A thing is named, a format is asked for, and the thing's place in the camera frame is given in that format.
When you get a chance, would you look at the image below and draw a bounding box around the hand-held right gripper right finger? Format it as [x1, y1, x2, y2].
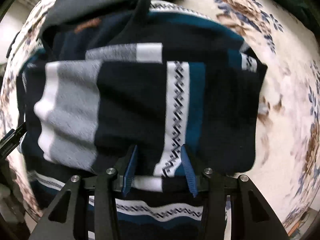
[180, 145, 290, 240]

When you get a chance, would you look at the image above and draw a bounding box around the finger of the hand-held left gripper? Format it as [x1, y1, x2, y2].
[0, 122, 27, 161]

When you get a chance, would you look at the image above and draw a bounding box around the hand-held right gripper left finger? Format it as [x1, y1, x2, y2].
[29, 144, 139, 240]

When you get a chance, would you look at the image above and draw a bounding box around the striped navy teal white sweater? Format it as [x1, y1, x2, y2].
[16, 0, 268, 240]

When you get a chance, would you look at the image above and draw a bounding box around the floral plush blanket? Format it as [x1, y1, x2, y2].
[0, 0, 320, 234]

